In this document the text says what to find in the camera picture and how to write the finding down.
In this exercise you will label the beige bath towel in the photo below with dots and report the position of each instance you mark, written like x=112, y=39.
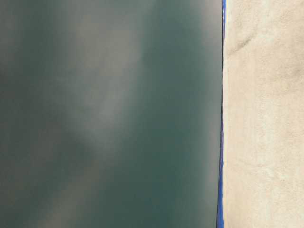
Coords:
x=263, y=114

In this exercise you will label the blue table cloth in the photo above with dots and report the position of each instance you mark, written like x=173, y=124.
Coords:
x=220, y=210

